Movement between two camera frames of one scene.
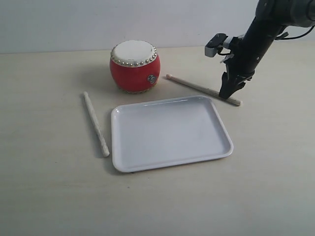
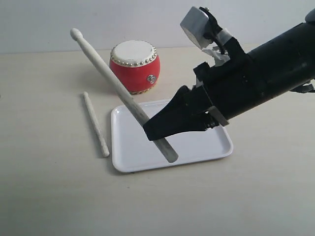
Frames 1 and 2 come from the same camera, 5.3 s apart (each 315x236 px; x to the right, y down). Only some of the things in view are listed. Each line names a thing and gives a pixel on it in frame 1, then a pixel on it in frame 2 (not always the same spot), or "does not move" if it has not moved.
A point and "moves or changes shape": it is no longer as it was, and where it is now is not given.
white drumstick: x=105 y=151 does not move
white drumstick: x=202 y=90 moves or changes shape
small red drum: x=135 y=66 does not move
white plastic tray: x=167 y=132 does not move
